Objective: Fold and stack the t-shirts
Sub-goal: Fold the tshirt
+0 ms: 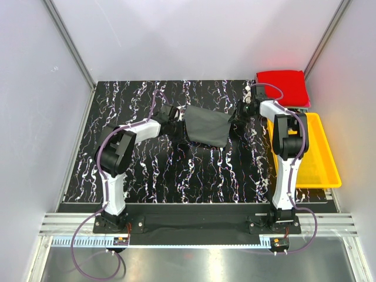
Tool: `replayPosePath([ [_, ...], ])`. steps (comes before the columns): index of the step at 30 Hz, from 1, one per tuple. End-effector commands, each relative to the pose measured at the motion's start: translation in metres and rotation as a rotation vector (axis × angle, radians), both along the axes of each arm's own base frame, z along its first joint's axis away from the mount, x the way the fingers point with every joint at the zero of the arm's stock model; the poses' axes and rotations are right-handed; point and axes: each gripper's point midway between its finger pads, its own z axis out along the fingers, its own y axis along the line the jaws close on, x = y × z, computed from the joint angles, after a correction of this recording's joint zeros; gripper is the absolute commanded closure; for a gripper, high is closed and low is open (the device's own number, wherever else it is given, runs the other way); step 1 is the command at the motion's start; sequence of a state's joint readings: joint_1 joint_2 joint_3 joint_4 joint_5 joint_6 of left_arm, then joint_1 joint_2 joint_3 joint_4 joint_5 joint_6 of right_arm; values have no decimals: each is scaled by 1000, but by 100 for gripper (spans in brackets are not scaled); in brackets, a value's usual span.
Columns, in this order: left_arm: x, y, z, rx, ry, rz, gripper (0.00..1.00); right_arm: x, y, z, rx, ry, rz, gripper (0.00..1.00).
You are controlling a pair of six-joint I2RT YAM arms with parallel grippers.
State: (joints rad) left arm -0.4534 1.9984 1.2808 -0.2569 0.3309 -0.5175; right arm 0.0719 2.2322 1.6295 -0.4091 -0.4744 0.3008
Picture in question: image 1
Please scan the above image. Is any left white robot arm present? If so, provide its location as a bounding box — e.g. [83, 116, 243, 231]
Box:
[95, 105, 184, 233]

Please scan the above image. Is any folded red t-shirt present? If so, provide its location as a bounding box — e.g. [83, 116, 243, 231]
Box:
[256, 70, 311, 108]

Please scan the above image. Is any right aluminium frame post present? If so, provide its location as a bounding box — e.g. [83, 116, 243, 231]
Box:
[304, 0, 353, 81]

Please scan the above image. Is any left aluminium frame post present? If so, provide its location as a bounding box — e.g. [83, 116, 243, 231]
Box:
[42, 0, 96, 90]

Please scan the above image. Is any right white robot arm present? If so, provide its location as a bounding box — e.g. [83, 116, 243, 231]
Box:
[229, 83, 309, 233]

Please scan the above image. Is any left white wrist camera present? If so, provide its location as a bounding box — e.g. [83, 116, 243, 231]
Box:
[175, 106, 186, 121]

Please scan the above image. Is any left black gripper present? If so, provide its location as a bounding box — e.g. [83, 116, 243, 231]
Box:
[167, 119, 190, 145]

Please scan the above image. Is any grey t-shirt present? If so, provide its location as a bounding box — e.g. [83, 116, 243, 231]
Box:
[183, 105, 231, 147]

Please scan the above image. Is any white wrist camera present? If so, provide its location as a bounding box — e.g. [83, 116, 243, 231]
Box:
[175, 106, 186, 121]
[243, 85, 252, 103]

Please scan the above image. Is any aluminium frame post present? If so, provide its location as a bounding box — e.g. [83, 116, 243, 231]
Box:
[42, 0, 96, 90]
[304, 0, 353, 81]

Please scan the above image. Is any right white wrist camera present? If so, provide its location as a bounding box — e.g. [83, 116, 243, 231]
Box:
[243, 85, 252, 103]

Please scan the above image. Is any aluminium rail profile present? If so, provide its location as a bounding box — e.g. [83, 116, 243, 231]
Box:
[39, 213, 357, 237]

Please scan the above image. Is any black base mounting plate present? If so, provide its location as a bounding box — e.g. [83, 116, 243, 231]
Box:
[93, 203, 301, 240]

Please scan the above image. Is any white slotted cable duct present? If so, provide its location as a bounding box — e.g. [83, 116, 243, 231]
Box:
[52, 235, 271, 249]

